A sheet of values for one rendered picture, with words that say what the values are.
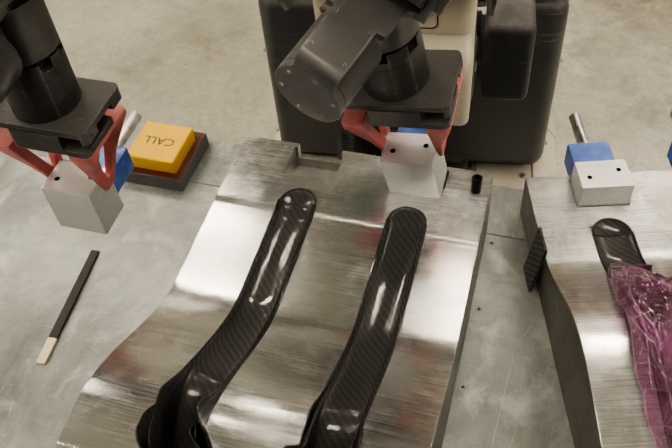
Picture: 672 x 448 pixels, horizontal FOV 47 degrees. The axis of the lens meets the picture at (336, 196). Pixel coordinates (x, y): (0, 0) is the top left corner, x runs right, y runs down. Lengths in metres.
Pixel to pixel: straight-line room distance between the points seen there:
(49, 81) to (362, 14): 0.25
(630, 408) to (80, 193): 0.49
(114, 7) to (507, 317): 2.18
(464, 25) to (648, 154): 1.14
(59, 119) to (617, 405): 0.49
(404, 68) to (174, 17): 2.06
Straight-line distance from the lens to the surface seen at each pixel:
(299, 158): 0.82
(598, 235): 0.79
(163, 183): 0.92
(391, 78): 0.63
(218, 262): 0.73
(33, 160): 0.73
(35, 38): 0.63
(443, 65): 0.67
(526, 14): 1.23
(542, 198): 0.81
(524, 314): 0.79
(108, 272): 0.86
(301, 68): 0.54
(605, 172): 0.81
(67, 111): 0.67
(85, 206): 0.73
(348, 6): 0.55
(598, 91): 2.29
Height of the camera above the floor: 1.45
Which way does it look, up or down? 48 degrees down
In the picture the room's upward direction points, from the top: 6 degrees counter-clockwise
